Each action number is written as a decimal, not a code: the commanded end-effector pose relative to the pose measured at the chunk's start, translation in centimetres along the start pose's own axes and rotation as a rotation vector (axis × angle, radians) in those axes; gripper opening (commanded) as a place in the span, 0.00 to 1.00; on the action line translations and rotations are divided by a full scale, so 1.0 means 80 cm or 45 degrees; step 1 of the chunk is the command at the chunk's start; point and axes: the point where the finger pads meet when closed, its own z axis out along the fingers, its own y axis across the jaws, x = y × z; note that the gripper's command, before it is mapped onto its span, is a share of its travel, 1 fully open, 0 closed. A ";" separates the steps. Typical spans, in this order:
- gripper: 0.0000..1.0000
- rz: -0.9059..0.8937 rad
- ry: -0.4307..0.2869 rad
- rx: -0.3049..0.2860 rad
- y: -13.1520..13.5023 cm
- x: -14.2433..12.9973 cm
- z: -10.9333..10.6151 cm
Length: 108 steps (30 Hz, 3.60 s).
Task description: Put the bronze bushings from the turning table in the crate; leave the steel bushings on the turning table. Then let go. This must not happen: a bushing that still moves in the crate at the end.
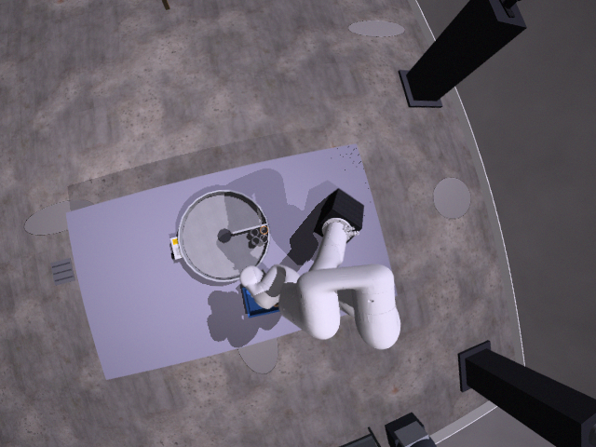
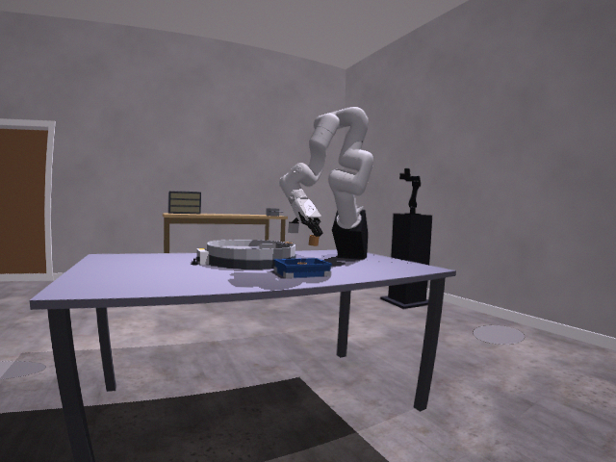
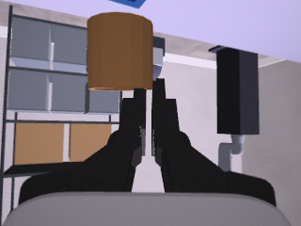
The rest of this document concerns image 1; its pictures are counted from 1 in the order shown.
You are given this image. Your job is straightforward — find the blue shallow tray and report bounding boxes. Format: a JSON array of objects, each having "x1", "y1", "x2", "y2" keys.
[{"x1": 242, "y1": 286, "x2": 279, "y2": 318}]

